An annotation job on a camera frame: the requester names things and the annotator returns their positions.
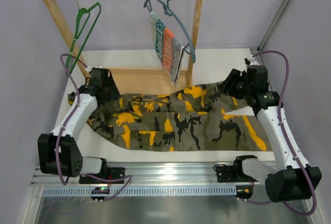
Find camouflage yellow green trousers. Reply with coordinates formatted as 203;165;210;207
87;83;272;152

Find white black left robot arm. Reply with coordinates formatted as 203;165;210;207
37;68;119;177

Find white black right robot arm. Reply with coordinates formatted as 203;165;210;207
220;65;322;203

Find blue-grey clothes hanger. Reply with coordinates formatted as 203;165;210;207
143;0;196;64

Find wooden clothes rack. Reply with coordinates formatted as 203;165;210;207
43;0;203;94

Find colourful printed cloth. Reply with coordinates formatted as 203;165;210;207
149;11;184;86

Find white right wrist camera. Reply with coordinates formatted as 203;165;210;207
244;57;260;67

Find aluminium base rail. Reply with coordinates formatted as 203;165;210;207
31;161;280;187

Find aluminium corner frame profile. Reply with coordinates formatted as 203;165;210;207
249;0;293;55

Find slotted grey cable duct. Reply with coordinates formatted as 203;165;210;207
42;185;237;197

